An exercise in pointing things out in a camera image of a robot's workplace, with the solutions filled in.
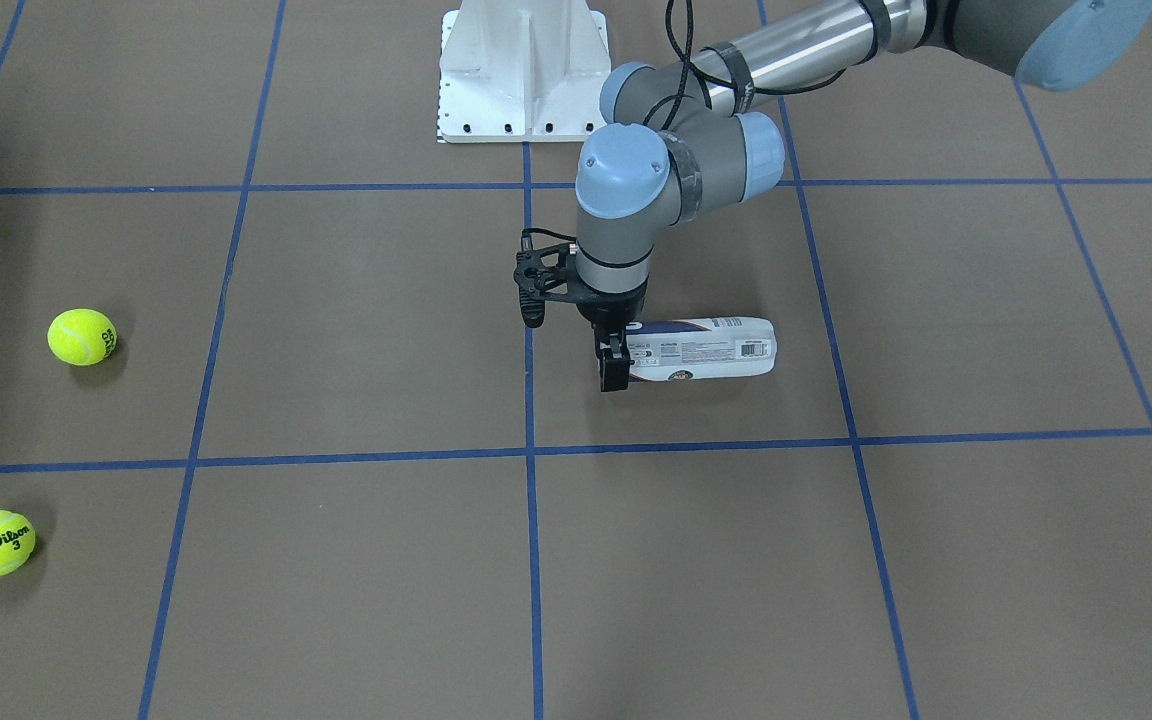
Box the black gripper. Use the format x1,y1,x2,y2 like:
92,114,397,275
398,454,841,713
577,288,646,393

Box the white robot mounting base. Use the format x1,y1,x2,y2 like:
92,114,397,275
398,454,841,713
435,1,611,143

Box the white tennis ball can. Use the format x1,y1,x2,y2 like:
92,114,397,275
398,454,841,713
626,316,778,382

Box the blue tape grid line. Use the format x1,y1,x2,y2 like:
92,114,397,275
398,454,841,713
522,142,545,720
0,427,1152,475

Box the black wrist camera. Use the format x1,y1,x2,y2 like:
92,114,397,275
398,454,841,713
513,243,576,329

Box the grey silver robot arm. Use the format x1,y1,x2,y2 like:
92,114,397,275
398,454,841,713
516,1,1152,392

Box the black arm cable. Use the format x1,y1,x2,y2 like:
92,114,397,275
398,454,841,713
521,0,847,251

